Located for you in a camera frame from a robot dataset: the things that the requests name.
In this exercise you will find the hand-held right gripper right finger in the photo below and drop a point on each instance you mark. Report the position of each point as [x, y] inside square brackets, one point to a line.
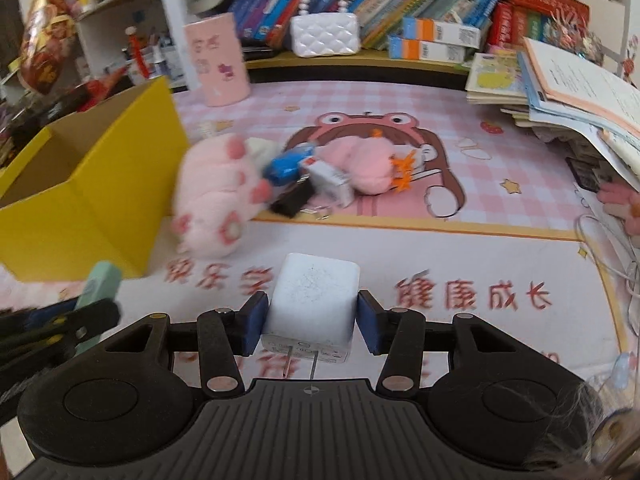
[367, 324]

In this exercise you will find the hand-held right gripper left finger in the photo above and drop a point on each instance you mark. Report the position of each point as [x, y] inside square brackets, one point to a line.
[255, 322]

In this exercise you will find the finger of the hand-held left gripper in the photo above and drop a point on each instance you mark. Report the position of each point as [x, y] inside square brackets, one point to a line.
[75, 312]
[40, 355]

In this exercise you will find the mint green object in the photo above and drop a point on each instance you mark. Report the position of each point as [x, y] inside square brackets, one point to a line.
[102, 282]

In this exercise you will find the white charger adapter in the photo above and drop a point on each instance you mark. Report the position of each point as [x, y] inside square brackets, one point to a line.
[310, 300]

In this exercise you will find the yellow cardboard box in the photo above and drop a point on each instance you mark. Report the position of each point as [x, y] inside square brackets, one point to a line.
[100, 220]

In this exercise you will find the large pink plush paw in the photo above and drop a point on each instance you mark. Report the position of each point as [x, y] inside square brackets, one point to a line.
[215, 185]

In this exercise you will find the white staple box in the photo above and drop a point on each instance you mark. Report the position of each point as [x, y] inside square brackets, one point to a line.
[330, 182]

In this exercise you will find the small pink plush toy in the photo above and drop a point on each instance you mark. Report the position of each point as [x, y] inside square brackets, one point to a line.
[365, 165]

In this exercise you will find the black binder clip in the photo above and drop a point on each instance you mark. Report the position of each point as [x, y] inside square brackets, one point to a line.
[292, 200]

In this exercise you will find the cream foam cube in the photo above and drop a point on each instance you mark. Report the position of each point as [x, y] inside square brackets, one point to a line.
[262, 149]

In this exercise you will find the grey fuzzy fur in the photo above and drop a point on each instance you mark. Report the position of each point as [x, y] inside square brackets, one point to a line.
[565, 435]

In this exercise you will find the wooden bookshelf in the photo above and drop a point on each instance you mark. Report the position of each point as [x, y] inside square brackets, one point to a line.
[350, 62]

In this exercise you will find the red figurine pen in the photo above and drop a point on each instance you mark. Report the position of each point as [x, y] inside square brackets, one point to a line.
[136, 55]

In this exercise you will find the pink cylinder pen holder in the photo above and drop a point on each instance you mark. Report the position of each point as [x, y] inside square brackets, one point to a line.
[217, 60]

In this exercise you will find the white desk organiser with pens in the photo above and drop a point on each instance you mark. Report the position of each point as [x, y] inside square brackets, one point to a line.
[160, 60]

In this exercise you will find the black card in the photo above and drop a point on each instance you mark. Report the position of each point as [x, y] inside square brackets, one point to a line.
[590, 172]

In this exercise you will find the red gift bag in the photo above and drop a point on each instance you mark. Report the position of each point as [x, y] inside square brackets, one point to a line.
[45, 35]

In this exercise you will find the orange and blue carton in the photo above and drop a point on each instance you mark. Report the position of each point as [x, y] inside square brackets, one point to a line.
[430, 51]
[440, 31]

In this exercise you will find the white quilted handbag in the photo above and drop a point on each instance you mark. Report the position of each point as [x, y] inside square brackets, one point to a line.
[325, 32]

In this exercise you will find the stack of books and papers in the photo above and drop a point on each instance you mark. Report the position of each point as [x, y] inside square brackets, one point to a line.
[565, 90]

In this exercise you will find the red gift box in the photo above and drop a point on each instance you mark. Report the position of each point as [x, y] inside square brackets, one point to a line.
[545, 5]

